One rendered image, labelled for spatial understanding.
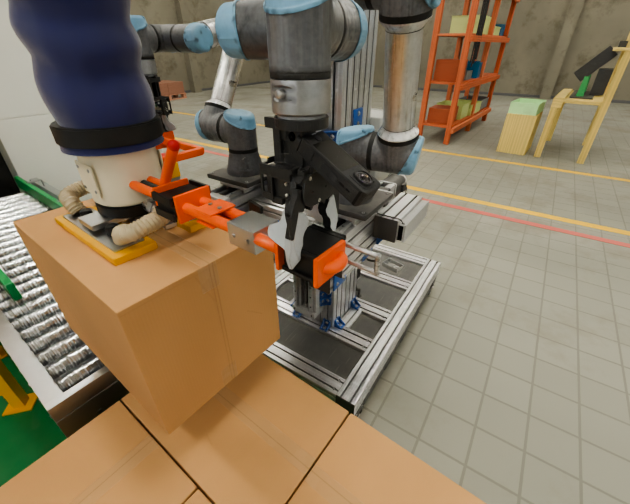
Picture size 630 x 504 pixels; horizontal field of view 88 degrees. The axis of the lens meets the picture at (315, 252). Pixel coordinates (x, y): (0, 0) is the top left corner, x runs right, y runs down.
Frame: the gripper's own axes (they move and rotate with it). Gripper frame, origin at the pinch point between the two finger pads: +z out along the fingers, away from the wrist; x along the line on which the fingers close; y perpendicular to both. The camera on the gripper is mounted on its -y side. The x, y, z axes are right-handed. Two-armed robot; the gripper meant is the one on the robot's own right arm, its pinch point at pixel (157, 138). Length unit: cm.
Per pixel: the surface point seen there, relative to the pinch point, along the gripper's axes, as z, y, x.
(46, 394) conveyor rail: 60, 17, -62
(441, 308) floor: 120, 85, 120
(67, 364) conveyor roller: 66, 3, -54
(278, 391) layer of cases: 65, 69, -17
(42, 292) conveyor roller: 67, -51, -45
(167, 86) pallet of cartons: 96, -935, 558
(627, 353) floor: 119, 182, 147
